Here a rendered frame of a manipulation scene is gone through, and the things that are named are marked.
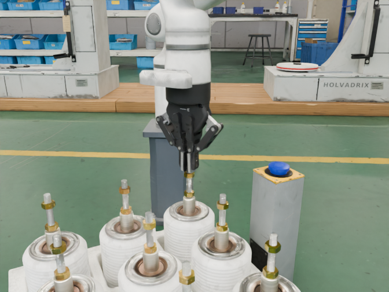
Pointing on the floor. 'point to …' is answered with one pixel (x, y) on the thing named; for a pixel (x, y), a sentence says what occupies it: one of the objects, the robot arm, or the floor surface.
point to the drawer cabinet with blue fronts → (316, 26)
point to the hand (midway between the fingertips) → (189, 160)
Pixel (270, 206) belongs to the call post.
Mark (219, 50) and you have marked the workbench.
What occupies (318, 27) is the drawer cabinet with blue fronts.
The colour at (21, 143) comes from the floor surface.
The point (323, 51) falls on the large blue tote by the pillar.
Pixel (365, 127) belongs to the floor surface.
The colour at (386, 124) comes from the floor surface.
